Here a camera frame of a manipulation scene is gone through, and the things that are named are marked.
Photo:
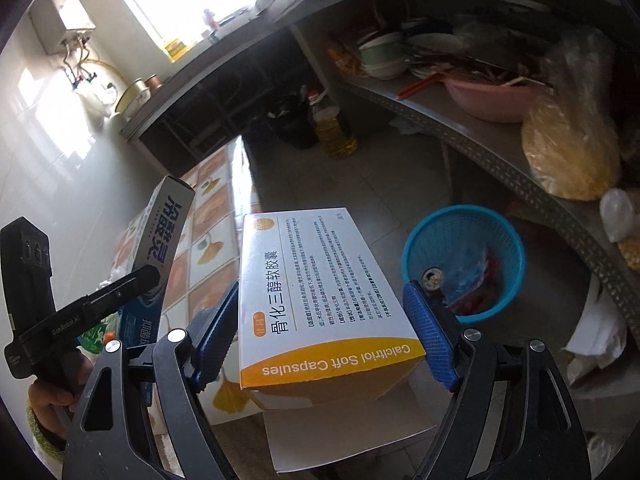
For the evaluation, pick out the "copper cup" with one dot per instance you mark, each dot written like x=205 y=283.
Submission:
x=152 y=82

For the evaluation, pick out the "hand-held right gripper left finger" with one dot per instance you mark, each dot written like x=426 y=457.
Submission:
x=217 y=335

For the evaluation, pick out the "white water heater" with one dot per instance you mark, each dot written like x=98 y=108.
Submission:
x=62 y=17

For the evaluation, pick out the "bag of yellow grain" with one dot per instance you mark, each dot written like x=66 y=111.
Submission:
x=570 y=150

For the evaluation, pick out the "water heater pipes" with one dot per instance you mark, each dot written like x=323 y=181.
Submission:
x=85 y=67

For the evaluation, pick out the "blue plastic basket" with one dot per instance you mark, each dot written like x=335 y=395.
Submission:
x=505 y=240

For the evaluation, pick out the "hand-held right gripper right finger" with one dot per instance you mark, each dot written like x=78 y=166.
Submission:
x=430 y=335

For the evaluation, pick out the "orange snack packet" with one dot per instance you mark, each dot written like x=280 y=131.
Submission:
x=345 y=60

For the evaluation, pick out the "yellow box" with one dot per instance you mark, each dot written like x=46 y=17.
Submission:
x=175 y=49

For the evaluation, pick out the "small clear plastic bag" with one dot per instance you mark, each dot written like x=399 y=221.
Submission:
x=620 y=220

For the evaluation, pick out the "stack of bowls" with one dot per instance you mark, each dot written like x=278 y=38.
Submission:
x=382 y=57

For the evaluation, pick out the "stack of plates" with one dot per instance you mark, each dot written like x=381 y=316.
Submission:
x=435 y=42

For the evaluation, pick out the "concrete counter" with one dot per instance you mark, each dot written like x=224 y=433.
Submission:
x=210 y=70

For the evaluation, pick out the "black pot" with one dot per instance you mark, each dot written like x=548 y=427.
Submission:
x=292 y=122

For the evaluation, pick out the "cooking oil bottle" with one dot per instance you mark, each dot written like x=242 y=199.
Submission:
x=332 y=130

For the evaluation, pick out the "patterned tablecloth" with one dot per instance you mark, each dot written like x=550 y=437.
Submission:
x=210 y=240

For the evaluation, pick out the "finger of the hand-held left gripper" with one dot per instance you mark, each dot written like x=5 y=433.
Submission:
x=90 y=310

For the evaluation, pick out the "white paper sheet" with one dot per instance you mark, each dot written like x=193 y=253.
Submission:
x=600 y=330

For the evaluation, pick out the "person's left hand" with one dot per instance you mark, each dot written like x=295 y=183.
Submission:
x=47 y=402

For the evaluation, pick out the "pink plastic basin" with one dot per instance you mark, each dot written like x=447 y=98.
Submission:
x=490 y=100

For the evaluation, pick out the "blue and white carton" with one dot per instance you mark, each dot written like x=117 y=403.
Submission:
x=165 y=230

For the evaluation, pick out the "metal shelf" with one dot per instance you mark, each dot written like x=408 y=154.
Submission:
x=500 y=155

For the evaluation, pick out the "green printed packet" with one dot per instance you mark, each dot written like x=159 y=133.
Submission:
x=97 y=337

